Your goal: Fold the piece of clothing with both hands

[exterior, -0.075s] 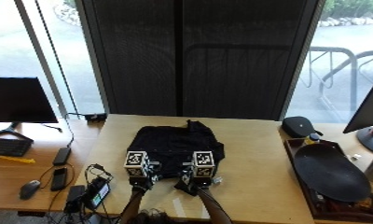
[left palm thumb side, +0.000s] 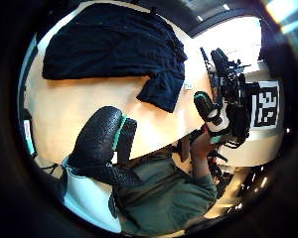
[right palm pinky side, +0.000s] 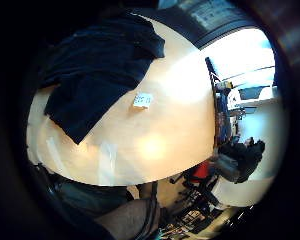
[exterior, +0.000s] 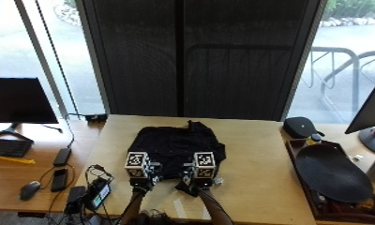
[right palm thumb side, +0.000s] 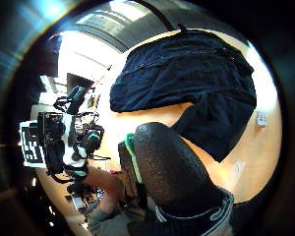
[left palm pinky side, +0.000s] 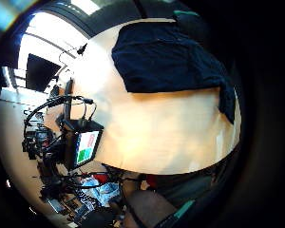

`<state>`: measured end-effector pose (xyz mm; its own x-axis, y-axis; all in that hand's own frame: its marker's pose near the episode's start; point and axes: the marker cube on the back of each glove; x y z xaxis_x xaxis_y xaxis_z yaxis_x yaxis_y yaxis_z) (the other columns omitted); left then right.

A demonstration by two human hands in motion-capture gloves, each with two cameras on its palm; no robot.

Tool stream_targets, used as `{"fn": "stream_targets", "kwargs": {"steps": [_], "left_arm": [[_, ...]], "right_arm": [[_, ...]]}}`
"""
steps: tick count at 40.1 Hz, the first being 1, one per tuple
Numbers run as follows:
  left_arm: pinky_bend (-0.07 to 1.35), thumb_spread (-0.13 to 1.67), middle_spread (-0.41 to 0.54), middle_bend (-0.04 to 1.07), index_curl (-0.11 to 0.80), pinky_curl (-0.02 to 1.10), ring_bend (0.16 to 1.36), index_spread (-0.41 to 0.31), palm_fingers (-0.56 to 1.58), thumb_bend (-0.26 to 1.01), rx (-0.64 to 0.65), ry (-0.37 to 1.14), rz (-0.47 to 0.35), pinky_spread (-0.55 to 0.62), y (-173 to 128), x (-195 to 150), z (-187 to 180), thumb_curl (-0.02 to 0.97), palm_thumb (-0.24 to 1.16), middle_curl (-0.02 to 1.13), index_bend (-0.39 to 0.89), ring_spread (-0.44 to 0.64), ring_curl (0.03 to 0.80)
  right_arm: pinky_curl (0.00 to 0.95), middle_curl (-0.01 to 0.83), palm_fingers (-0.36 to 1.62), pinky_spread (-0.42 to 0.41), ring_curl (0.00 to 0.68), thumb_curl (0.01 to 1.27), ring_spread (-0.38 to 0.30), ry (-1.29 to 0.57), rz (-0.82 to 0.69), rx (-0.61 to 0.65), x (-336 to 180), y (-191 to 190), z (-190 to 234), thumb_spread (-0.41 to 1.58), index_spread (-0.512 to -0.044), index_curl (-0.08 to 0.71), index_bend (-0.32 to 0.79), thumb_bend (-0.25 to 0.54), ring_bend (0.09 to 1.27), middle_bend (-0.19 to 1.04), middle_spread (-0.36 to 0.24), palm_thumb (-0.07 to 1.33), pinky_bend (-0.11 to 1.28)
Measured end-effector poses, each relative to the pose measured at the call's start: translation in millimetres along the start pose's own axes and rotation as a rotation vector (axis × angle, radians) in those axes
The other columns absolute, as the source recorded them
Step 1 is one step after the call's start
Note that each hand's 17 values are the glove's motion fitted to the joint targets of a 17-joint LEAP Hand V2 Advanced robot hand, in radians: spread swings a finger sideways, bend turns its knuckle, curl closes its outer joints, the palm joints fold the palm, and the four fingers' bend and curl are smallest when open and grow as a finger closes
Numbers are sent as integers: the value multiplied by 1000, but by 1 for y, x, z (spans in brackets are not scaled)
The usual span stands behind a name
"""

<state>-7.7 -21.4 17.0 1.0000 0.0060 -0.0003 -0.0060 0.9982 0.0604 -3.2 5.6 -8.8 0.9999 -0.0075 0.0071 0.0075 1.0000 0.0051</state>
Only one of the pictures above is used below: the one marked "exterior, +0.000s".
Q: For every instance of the person's right hand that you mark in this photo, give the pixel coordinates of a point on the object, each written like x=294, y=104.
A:
x=191, y=184

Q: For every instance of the person's left hand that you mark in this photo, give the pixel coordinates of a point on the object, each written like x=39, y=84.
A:
x=141, y=182

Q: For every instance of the black t-shirt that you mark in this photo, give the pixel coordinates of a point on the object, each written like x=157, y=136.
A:
x=175, y=140

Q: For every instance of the white marker cube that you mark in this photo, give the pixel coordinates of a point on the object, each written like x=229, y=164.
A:
x=204, y=162
x=136, y=162

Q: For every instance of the black device with screen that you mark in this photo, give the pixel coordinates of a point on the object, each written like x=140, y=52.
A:
x=97, y=195

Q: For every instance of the small black box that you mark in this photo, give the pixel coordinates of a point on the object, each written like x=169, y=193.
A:
x=75, y=197

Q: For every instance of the black power adapter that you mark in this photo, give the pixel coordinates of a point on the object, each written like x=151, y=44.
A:
x=61, y=157

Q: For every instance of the black smartphone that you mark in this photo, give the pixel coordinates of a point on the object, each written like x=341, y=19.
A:
x=59, y=179

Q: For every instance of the dark wooden tray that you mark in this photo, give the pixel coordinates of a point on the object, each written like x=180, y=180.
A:
x=304, y=187

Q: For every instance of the dark computer mouse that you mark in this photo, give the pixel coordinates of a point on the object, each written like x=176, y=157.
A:
x=29, y=190

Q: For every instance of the black oval case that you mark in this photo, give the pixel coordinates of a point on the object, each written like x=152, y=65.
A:
x=298, y=126

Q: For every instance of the yellow flat tool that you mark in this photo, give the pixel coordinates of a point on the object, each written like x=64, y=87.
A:
x=16, y=160

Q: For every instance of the black oval board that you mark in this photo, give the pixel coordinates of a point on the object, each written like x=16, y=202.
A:
x=332, y=175

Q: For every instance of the black keyboard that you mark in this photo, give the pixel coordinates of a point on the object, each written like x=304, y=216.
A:
x=5, y=147

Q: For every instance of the black mesh door screen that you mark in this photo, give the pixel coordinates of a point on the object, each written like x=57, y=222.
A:
x=195, y=59

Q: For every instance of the black computer monitor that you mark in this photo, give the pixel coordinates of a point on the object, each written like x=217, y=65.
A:
x=16, y=100

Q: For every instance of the small white object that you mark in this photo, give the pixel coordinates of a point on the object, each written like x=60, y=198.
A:
x=357, y=157

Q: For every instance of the black monitor with round stand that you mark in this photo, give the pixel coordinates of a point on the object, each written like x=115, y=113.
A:
x=372, y=109

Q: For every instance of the grey metal bike rack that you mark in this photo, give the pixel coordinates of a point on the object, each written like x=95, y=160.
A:
x=353, y=78

